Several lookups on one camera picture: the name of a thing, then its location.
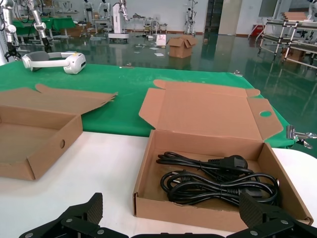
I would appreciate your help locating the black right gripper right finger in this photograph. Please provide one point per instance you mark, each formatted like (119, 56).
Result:
(251, 213)

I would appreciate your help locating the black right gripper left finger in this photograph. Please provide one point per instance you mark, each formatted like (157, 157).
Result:
(94, 210)

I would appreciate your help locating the brown cardboard mailer box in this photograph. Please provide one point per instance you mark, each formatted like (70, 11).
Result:
(205, 111)

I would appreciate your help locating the silver background robot arm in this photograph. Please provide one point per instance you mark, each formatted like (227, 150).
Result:
(39, 24)
(8, 27)

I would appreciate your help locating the open cardboard box centre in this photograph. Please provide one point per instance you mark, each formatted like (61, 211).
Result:
(27, 141)

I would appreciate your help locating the red box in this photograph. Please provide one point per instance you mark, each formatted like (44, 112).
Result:
(257, 31)

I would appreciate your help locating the large metal spring clamp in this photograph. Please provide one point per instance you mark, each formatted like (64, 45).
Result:
(292, 132)

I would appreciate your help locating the green tablecloth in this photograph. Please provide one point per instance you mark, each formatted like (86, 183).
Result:
(128, 81)

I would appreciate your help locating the white VR headset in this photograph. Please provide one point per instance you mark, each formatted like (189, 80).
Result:
(74, 63)

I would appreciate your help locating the open cardboard carton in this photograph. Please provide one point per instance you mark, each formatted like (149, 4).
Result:
(179, 48)

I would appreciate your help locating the white paper bag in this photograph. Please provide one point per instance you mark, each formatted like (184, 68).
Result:
(161, 41)

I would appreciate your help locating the black rolling stool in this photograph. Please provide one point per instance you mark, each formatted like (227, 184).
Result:
(85, 27)

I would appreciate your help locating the metal pipe rack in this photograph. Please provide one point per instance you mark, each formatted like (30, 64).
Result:
(284, 32)

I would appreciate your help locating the green covered background table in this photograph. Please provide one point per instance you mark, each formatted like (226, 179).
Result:
(59, 23)

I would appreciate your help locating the white humanoid robot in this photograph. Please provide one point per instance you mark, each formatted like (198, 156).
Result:
(88, 11)
(189, 17)
(104, 8)

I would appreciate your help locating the stacked flat cardboard sheets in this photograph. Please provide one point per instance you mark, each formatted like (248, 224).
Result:
(294, 17)

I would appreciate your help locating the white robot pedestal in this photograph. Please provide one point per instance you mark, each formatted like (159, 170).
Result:
(118, 22)

